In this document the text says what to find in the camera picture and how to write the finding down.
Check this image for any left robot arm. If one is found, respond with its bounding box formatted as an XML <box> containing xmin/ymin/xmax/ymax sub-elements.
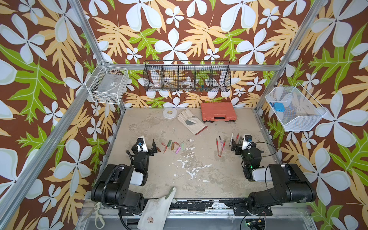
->
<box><xmin>91</xmin><ymin>137</ymin><xmax>158</xmax><ymax>215</ymax></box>

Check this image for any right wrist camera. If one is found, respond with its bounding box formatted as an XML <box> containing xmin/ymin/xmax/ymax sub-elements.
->
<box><xmin>241</xmin><ymin>135</ymin><xmax>253</xmax><ymax>150</ymax></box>

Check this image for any black wire basket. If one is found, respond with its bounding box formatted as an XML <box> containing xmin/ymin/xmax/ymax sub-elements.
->
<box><xmin>142</xmin><ymin>60</ymin><xmax>232</xmax><ymax>92</ymax></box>

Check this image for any white wire basket left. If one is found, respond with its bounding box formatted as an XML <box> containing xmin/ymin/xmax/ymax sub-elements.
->
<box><xmin>86</xmin><ymin>63</ymin><xmax>130</xmax><ymax>104</ymax></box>

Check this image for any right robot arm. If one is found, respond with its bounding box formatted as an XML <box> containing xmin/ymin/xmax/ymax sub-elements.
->
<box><xmin>231</xmin><ymin>141</ymin><xmax>317</xmax><ymax>216</ymax></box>

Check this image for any aluminium frame post right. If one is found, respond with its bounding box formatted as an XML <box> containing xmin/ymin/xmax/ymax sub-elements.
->
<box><xmin>255</xmin><ymin>0</ymin><xmax>325</xmax><ymax>112</ymax></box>

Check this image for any white tape roll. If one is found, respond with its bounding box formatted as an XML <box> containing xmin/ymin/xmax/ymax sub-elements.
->
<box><xmin>163</xmin><ymin>108</ymin><xmax>178</xmax><ymax>119</ymax></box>

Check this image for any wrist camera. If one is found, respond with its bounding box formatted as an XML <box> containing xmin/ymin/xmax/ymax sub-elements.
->
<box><xmin>241</xmin><ymin>135</ymin><xmax>253</xmax><ymax>150</ymax></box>
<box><xmin>136</xmin><ymin>137</ymin><xmax>148</xmax><ymax>152</ymax></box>

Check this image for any white wire basket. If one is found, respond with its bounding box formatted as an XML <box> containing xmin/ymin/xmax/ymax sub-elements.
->
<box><xmin>265</xmin><ymin>86</ymin><xmax>327</xmax><ymax>132</ymax></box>
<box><xmin>86</xmin><ymin>63</ymin><xmax>130</xmax><ymax>104</ymax></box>

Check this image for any white marker pen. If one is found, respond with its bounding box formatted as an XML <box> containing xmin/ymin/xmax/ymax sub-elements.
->
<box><xmin>229</xmin><ymin>132</ymin><xmax>234</xmax><ymax>147</ymax></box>

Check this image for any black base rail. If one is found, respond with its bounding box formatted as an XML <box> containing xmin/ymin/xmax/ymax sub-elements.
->
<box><xmin>169</xmin><ymin>198</ymin><xmax>274</xmax><ymax>217</ymax></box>

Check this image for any beige work glove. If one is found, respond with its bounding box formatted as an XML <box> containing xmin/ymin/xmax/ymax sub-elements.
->
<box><xmin>177</xmin><ymin>109</ymin><xmax>208</xmax><ymax>135</ymax></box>

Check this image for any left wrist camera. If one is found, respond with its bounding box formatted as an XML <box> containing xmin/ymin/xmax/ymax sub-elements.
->
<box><xmin>136</xmin><ymin>137</ymin><xmax>148</xmax><ymax>152</ymax></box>

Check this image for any blue object in basket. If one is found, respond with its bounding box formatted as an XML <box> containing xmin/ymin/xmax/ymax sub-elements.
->
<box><xmin>272</xmin><ymin>102</ymin><xmax>285</xmax><ymax>113</ymax></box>

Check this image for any white scissors handle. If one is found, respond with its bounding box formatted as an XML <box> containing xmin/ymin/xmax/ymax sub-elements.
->
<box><xmin>94</xmin><ymin>202</ymin><xmax>105</xmax><ymax>230</ymax></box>

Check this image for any white green glove front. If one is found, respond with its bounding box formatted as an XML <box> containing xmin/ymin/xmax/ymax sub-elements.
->
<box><xmin>137</xmin><ymin>187</ymin><xmax>177</xmax><ymax>230</ymax></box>

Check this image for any red plastic tool case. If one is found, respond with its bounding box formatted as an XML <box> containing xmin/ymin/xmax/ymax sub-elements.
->
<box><xmin>200</xmin><ymin>102</ymin><xmax>237</xmax><ymax>123</ymax></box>

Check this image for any aluminium frame post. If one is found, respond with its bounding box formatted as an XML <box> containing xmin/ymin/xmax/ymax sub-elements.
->
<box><xmin>255</xmin><ymin>0</ymin><xmax>325</xmax><ymax>112</ymax></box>
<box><xmin>68</xmin><ymin>1</ymin><xmax>126</xmax><ymax>113</ymax></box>

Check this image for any white wire basket right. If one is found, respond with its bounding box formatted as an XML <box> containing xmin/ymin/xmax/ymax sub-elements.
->
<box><xmin>265</xmin><ymin>86</ymin><xmax>327</xmax><ymax>132</ymax></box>

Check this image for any aluminium frame post left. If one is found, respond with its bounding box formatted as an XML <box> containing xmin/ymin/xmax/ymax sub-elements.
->
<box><xmin>68</xmin><ymin>1</ymin><xmax>126</xmax><ymax>113</ymax></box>

